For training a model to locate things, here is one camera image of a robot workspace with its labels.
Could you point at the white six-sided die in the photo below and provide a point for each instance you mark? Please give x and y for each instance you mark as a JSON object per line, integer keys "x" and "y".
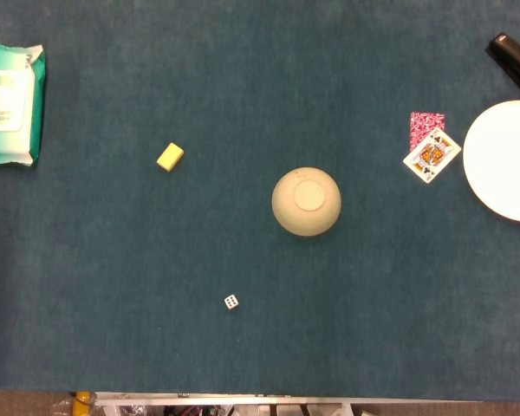
{"x": 231, "y": 302}

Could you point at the cream upturned ceramic bowl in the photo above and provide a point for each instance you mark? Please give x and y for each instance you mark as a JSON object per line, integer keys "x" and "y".
{"x": 306, "y": 208}

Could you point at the yellow rectangular eraser block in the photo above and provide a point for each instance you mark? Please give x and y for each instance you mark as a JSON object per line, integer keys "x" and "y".
{"x": 170, "y": 157}

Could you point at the blue felt table cloth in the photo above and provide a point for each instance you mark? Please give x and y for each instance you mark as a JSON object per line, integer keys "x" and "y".
{"x": 242, "y": 346}

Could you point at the king of clubs card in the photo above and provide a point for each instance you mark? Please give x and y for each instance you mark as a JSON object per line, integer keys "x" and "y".
{"x": 432, "y": 155}

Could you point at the red patterned playing card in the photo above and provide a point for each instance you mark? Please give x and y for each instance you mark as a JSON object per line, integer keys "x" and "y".
{"x": 421, "y": 123}

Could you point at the white round plate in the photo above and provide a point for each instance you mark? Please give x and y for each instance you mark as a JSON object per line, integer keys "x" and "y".
{"x": 502, "y": 160}

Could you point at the yellow plastic object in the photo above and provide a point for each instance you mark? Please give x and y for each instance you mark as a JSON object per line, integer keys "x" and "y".
{"x": 82, "y": 403}

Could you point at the green white wet wipes pack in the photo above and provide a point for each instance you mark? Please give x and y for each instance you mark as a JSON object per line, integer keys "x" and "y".
{"x": 9, "y": 104}

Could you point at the black stapler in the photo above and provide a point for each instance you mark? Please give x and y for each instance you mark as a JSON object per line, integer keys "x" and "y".
{"x": 515, "y": 60}

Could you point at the white metal robot base frame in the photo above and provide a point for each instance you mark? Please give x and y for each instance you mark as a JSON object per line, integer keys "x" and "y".
{"x": 225, "y": 404}

